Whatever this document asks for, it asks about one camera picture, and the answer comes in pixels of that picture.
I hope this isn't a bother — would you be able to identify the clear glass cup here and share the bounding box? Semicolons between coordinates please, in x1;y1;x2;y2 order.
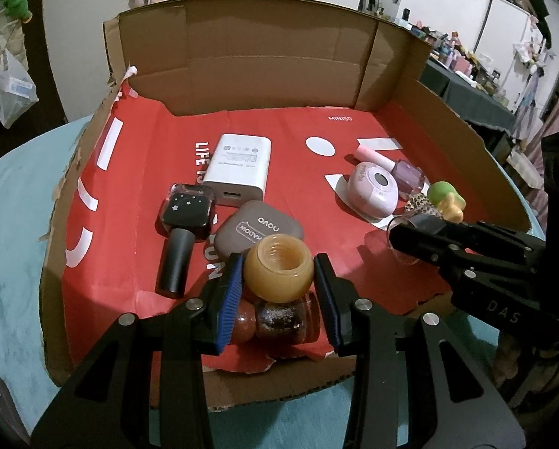
387;213;443;267

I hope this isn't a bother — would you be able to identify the black star nail polish bottle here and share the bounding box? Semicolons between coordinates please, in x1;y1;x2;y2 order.
155;182;215;297

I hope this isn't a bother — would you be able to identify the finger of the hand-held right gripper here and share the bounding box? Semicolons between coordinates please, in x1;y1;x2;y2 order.
410;213;549;254
389;222;549;287

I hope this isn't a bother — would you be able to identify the dark brown door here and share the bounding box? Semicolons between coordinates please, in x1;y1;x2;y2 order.
27;0;70;125

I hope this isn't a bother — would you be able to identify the green and yellow toy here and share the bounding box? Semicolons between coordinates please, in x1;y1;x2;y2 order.
426;181;466;223

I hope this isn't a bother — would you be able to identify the amber ring-shaped jar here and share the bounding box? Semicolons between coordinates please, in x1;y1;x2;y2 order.
243;235;315;302

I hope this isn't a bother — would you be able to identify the white cabinet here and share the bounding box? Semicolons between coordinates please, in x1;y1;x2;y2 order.
487;0;542;104

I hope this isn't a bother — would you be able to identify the white charger block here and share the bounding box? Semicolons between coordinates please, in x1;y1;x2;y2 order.
202;133;273;207

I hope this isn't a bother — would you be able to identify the pink round compact case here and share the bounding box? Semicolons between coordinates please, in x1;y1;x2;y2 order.
348;162;398;213

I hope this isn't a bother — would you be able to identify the purple nail polish bottle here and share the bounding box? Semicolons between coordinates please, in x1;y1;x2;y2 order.
356;145;430;199

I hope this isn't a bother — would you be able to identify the cardboard box with red lining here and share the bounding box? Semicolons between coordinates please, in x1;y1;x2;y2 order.
39;0;549;412

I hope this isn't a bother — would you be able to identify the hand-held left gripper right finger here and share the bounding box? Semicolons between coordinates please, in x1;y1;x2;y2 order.
313;253;528;449

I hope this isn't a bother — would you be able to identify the person's right hand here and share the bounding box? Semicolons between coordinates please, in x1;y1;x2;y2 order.
493;332;558;407

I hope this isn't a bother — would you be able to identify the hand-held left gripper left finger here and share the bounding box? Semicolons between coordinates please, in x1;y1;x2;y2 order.
29;253;243;449

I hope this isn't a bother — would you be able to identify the cluttered side table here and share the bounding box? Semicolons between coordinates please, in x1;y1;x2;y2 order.
391;7;514;104

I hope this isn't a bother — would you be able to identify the clear plastic bag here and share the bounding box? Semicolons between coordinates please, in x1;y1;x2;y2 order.
0;49;39;129

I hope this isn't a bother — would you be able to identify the brown eyeshadow case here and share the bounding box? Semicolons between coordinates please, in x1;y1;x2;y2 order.
213;199;305;258

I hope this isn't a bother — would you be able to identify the brown ball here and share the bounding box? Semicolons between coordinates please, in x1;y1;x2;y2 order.
230;298;258;343

